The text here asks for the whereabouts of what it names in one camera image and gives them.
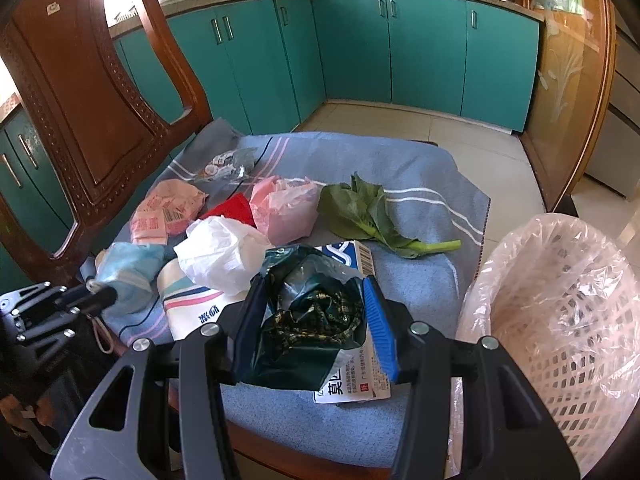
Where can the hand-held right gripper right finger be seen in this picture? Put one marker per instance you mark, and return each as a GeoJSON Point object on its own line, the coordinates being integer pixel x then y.
{"type": "Point", "coordinates": [380, 330]}

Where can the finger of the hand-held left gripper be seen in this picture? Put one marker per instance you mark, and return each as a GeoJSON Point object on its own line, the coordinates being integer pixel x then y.
{"type": "Point", "coordinates": [35, 297]}
{"type": "Point", "coordinates": [92, 300]}

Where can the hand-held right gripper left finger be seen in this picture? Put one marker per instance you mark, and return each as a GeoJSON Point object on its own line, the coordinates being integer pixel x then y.
{"type": "Point", "coordinates": [250, 320]}

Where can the blue face mask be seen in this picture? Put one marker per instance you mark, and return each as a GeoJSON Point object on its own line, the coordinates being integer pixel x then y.
{"type": "Point", "coordinates": [130, 270]}

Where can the dark green snack bag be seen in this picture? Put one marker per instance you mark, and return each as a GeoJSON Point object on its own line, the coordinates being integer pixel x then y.
{"type": "Point", "coordinates": [300, 310]}

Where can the white plastic bag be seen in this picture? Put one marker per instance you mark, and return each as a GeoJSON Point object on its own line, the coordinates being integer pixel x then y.
{"type": "Point", "coordinates": [220, 255]}

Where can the white blue medicine box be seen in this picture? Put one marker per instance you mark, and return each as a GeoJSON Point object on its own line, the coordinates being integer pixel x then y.
{"type": "Point", "coordinates": [350, 255]}

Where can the pink lattice waste basket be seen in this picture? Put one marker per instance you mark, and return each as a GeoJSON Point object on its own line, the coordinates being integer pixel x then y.
{"type": "Point", "coordinates": [565, 350]}

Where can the clear plastic bin liner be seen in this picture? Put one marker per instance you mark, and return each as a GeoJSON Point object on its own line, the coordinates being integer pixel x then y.
{"type": "Point", "coordinates": [565, 260]}

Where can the striped white tissue pack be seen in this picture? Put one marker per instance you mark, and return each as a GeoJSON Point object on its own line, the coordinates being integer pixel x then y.
{"type": "Point", "coordinates": [185, 300]}

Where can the blue striped towel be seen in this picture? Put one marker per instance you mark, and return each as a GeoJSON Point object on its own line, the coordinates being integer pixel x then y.
{"type": "Point", "coordinates": [425, 260]}

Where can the red snack packet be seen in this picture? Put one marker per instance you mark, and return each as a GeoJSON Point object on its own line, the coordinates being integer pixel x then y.
{"type": "Point", "coordinates": [227, 207]}

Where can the pink plastic bag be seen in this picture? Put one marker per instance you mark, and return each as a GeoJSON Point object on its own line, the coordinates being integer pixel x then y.
{"type": "Point", "coordinates": [285, 210]}

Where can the pink paper packet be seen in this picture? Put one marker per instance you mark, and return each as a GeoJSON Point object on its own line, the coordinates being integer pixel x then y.
{"type": "Point", "coordinates": [165, 210]}

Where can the green vegetable leaf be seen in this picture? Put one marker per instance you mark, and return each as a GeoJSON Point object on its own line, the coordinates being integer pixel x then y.
{"type": "Point", "coordinates": [360, 215]}

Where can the clear snack wrapper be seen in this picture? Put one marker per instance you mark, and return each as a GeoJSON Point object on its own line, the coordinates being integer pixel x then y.
{"type": "Point", "coordinates": [225, 165]}

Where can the carved wooden chair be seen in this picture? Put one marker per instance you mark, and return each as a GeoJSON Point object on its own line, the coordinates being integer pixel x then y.
{"type": "Point", "coordinates": [75, 85]}

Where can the teal kitchen cabinets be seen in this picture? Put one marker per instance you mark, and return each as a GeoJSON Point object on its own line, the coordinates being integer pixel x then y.
{"type": "Point", "coordinates": [350, 50]}

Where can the wooden glass door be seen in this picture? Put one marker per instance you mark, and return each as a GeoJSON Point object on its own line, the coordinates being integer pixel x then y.
{"type": "Point", "coordinates": [565, 85]}

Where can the silver refrigerator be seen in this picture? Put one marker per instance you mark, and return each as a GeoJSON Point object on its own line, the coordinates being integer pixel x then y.
{"type": "Point", "coordinates": [620, 110]}

